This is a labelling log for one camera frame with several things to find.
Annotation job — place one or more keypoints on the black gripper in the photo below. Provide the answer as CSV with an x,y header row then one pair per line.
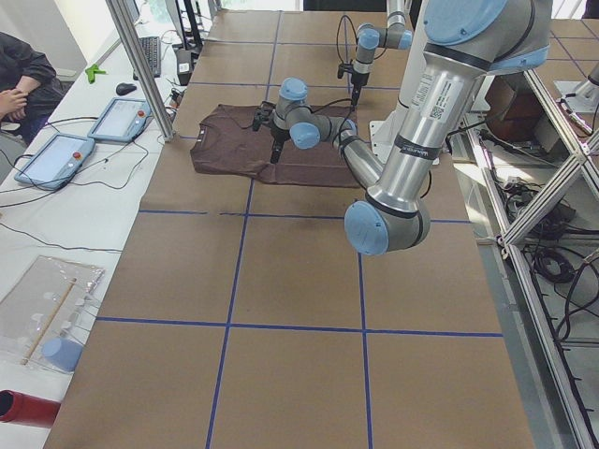
x,y
279,135
358,78

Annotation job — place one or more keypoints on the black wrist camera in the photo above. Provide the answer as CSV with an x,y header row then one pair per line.
x,y
262,115
344,68

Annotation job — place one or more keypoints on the red cylinder tube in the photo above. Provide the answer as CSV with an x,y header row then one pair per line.
x,y
26,410

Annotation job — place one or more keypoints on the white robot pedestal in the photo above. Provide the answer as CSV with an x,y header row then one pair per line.
x,y
383,133

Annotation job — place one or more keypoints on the black computer mouse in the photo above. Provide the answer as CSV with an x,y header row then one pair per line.
x,y
124,88

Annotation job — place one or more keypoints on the wooden stick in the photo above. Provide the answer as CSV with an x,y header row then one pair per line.
x,y
44,328

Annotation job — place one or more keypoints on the far blue teach pendant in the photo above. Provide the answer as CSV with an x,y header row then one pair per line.
x,y
121,121

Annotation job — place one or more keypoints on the clear plastic bag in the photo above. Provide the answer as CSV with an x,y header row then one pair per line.
x,y
27,305

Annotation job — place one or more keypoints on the dark brown t-shirt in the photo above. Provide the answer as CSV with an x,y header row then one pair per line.
x,y
226,144

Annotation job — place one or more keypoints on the aluminium frame rack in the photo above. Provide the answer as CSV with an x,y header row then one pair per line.
x,y
534,202

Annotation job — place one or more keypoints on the blue teach pendant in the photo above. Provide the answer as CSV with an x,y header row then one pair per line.
x,y
121,121
56,163

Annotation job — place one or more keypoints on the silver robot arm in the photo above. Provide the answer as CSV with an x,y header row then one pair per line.
x,y
464,42
394,36

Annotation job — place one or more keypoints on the black keyboard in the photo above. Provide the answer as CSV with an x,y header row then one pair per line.
x,y
151,49

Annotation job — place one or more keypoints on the light blue plastic cup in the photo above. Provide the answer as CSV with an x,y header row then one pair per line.
x,y
62,353

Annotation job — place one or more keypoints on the near blue teach pendant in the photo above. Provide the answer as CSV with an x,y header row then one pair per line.
x,y
56,163

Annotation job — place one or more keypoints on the green plastic clip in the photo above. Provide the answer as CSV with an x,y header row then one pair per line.
x,y
93,71

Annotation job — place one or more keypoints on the seated person dark jacket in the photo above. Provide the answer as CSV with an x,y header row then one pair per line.
x,y
30,89

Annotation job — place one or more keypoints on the grey aluminium post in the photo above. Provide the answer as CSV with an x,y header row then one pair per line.
x,y
130,39

